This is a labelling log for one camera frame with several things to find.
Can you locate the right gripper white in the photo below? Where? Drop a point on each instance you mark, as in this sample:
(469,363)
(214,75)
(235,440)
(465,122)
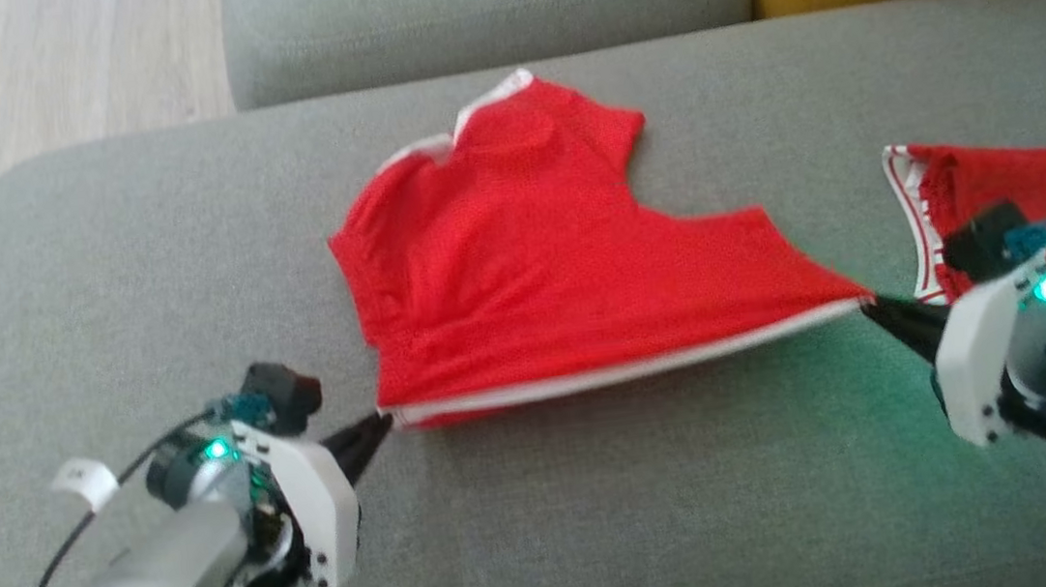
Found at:
(974,372)

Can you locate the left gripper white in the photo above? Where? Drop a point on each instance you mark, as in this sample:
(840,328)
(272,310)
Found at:
(322,509)

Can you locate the red and white shorts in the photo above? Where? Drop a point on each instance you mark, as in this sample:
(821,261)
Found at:
(1026,173)

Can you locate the red basketball jersey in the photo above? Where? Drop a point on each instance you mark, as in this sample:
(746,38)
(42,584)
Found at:
(530,264)

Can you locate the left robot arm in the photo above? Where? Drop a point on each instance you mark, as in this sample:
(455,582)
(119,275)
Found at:
(155,585)

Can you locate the grey fabric bed surface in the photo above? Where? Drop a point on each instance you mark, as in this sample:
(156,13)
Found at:
(142,275)

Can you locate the grey sofa seat cushion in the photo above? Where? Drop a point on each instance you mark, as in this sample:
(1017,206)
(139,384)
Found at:
(483,6)

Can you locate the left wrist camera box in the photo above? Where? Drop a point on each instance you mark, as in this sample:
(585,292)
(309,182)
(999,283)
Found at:
(285,391)

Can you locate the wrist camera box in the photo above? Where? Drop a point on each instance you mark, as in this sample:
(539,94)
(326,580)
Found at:
(984,240)
(285,391)

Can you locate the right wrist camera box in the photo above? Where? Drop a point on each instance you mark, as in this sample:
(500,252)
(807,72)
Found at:
(984,240)

